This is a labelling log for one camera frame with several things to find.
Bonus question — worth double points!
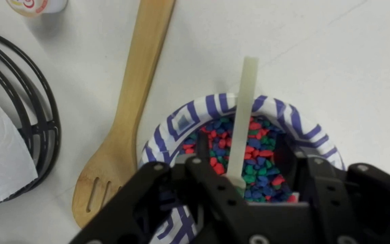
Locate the red white creamer cup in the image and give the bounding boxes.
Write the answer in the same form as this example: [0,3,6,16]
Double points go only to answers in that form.
[6,0,71,19]

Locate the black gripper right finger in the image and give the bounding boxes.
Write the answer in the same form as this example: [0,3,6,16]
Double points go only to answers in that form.
[289,136,390,244]

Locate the black wire towel holder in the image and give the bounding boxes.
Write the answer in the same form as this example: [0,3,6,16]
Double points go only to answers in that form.
[0,27,62,201]

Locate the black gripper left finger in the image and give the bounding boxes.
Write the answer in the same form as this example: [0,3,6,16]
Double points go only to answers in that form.
[71,130,251,244]

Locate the colourful beads on plate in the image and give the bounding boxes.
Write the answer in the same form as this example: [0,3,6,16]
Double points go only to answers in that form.
[180,114,302,205]

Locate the white paper towel roll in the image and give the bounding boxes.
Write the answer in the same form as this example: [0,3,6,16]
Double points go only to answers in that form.
[0,90,39,217]

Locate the white plastic utensil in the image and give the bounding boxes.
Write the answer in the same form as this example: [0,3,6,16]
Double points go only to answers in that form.
[225,56,260,190]

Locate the wooden slotted spatula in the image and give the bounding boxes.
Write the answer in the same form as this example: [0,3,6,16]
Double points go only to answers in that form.
[71,0,178,229]

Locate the blue patterned paper plate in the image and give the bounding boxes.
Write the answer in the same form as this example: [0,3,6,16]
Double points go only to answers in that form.
[140,92,347,244]

